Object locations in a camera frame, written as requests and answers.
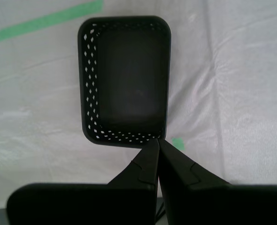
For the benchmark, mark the small green tape square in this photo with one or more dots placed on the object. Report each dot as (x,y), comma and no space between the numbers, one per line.
(179,143)

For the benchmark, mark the black perforated plastic basket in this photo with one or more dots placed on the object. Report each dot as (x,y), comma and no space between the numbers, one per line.
(129,82)

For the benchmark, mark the long green tape strip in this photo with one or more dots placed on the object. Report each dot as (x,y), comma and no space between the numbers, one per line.
(47,20)

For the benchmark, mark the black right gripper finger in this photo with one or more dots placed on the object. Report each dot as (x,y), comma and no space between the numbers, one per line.
(82,204)
(223,206)

